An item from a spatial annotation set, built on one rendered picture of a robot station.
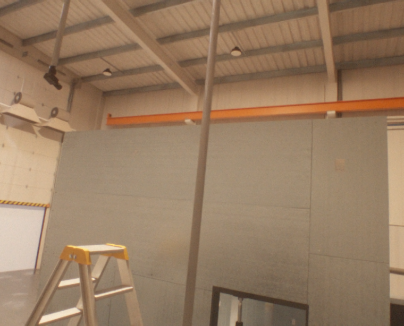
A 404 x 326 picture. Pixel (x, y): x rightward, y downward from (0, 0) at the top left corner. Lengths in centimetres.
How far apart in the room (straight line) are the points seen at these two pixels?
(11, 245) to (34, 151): 340
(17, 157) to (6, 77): 276
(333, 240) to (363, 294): 30
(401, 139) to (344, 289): 908
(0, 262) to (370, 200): 1204
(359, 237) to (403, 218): 856
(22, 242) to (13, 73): 602
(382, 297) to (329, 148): 83
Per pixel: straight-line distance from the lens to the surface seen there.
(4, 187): 1221
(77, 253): 182
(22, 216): 1294
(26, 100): 1177
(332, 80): 1105
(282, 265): 199
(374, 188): 196
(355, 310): 199
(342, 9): 906
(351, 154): 199
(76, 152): 297
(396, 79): 1144
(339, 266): 195
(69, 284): 201
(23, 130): 1256
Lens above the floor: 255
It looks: 11 degrees up
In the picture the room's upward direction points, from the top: 6 degrees clockwise
